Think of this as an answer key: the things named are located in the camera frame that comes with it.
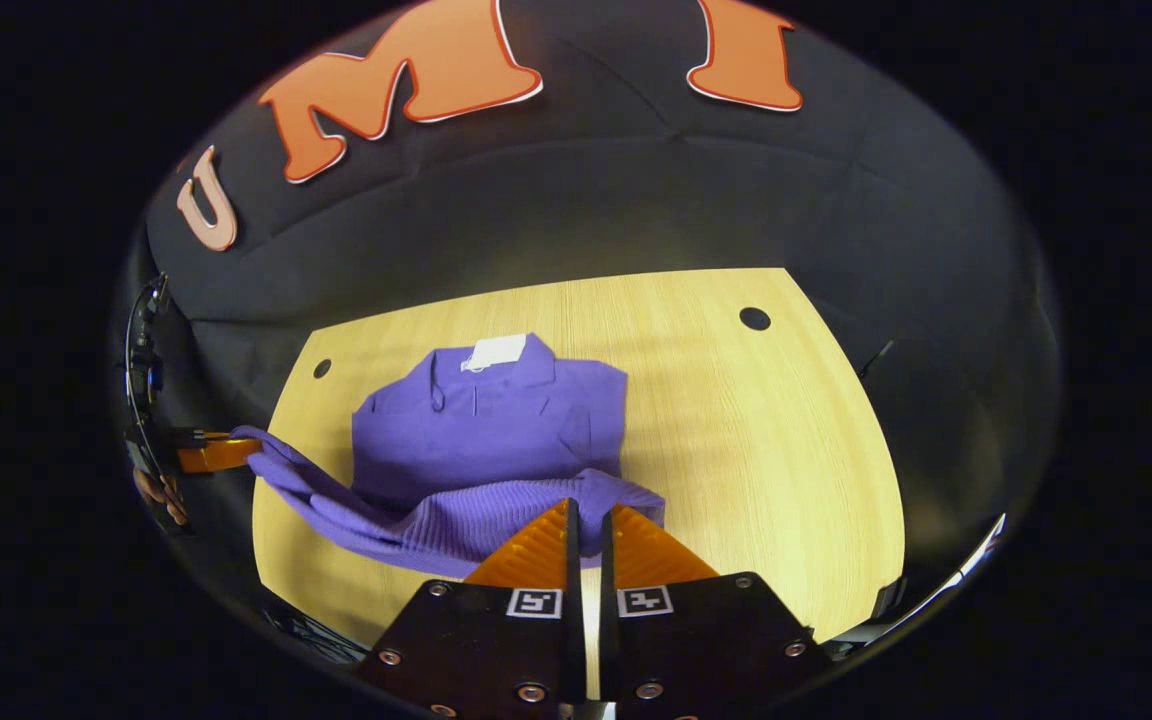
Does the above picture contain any purple shirt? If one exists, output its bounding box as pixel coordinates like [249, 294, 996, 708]
[231, 333, 667, 579]

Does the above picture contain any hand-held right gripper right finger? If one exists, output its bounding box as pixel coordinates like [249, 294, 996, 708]
[598, 503, 832, 716]

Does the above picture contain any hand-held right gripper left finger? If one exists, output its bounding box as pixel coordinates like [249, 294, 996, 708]
[356, 498, 587, 716]

